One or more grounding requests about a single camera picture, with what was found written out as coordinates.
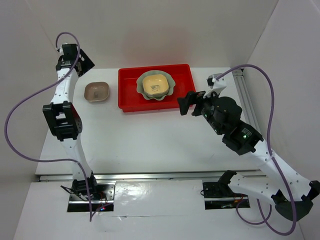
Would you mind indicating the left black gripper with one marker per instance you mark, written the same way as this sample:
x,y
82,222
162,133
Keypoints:
x,y
87,63

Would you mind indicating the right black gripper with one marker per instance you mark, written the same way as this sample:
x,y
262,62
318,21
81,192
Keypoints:
x,y
191,98

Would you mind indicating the large green scalloped bowl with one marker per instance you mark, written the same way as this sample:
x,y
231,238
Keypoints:
x,y
171,83

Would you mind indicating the yellow square plate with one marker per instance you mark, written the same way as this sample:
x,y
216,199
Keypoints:
x,y
155,86

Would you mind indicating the pink square panda plate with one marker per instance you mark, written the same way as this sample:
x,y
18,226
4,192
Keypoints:
x,y
96,92

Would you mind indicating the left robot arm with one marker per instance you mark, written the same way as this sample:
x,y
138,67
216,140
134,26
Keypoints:
x,y
64,121

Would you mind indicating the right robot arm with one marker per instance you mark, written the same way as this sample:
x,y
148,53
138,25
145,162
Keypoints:
x,y
284,188

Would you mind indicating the red plastic bin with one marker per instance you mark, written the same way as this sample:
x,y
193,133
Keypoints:
x,y
129,100

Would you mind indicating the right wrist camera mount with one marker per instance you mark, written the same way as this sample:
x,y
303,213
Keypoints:
x,y
217,84

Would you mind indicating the aluminium mounting rail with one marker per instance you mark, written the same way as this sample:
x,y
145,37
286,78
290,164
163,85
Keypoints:
x,y
151,176

